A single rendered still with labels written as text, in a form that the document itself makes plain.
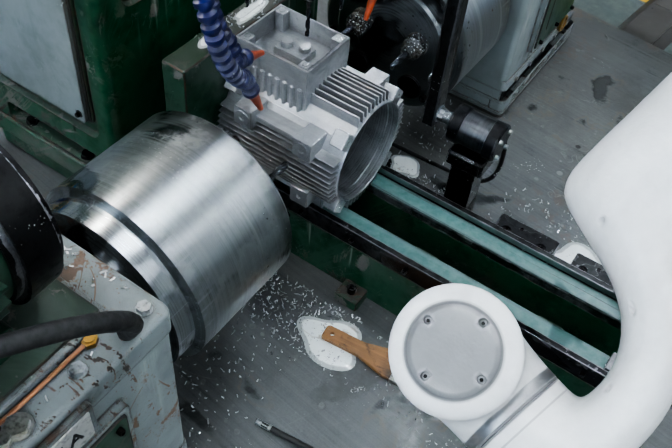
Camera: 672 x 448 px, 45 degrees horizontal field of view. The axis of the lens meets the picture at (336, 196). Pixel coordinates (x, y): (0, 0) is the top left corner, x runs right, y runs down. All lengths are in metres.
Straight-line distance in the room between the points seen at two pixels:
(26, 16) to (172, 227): 0.45
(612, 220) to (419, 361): 0.15
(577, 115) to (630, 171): 1.10
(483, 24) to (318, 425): 0.65
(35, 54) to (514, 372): 0.91
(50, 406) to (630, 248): 0.49
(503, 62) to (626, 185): 0.99
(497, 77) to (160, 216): 0.83
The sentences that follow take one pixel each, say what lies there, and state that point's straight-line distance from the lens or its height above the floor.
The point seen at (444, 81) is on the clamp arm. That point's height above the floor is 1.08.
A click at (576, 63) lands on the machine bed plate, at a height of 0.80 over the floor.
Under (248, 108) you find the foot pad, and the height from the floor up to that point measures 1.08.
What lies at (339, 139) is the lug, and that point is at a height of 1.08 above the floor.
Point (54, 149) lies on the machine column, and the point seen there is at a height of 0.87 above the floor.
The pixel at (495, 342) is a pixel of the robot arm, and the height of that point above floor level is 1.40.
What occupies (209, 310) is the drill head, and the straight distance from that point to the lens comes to 0.91.
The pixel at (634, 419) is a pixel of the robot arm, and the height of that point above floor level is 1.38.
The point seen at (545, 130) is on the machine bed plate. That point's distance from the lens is 1.59.
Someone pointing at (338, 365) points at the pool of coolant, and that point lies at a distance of 1.18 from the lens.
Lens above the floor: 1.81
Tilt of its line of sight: 47 degrees down
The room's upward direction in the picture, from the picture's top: 7 degrees clockwise
